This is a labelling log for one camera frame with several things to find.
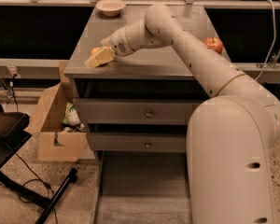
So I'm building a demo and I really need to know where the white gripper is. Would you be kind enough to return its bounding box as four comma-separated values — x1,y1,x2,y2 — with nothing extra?
85,28,134,67

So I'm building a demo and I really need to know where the orange fruit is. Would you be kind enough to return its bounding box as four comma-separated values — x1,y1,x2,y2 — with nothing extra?
91,48,100,55

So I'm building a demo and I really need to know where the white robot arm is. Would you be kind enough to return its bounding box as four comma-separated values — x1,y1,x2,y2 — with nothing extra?
85,5,280,224

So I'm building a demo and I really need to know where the grey top drawer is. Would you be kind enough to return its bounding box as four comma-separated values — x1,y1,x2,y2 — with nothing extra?
74,98,201,125

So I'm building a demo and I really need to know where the grey wooden drawer cabinet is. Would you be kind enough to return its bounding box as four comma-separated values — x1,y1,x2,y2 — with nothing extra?
65,4,232,155

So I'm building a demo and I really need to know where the grey middle drawer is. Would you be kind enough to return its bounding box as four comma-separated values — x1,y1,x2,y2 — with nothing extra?
88,133,186,153

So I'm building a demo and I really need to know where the grey open bottom drawer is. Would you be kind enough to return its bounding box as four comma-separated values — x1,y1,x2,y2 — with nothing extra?
92,152,192,224

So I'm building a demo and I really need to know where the beige bowl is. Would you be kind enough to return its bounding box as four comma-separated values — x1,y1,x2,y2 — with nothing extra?
96,0,126,17

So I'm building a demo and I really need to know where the white green plush toy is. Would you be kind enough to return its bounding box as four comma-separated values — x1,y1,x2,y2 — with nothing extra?
63,103,80,126

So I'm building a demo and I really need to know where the cardboard box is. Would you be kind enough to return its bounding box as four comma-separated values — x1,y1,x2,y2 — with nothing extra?
25,60,89,162

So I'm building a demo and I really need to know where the red apple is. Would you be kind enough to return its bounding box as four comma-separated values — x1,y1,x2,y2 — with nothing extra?
203,36,223,54

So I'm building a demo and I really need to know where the black stand with base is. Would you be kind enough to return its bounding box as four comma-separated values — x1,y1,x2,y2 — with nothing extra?
0,104,77,224

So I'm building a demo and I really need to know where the metal window rail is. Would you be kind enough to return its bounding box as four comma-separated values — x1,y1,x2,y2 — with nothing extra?
0,58,280,85

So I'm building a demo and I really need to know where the black floor cable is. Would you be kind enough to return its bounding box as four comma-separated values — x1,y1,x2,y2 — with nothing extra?
4,140,60,224

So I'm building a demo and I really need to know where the white cable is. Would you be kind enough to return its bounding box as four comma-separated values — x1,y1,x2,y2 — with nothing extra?
254,0,280,82

